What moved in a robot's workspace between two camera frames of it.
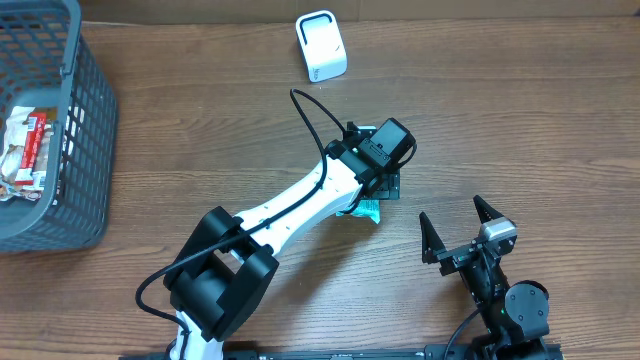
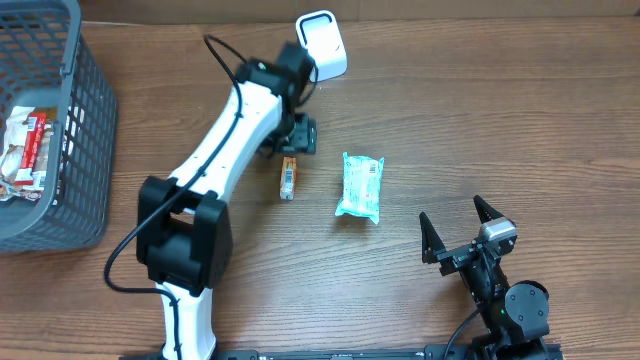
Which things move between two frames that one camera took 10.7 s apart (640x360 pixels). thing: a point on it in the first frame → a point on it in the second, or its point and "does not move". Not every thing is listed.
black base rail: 355,353 does not move
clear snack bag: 15,130 does not move
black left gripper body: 391,186 → 302,136
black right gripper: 455,258 does not move
